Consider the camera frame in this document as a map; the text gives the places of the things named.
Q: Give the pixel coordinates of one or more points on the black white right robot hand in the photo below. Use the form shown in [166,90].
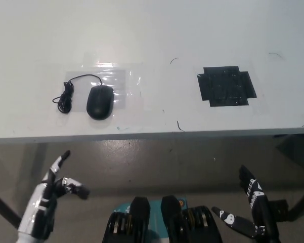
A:
[263,215]

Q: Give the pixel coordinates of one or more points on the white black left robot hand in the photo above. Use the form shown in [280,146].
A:
[36,210]

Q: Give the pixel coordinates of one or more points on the black computer mouse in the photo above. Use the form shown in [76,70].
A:
[100,102]

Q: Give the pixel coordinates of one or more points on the black table leg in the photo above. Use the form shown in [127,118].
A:
[302,202]
[5,207]

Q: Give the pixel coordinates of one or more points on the black tape patch on table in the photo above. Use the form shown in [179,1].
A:
[226,87]

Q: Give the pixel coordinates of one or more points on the clear plastic sheet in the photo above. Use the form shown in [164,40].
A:
[117,83]

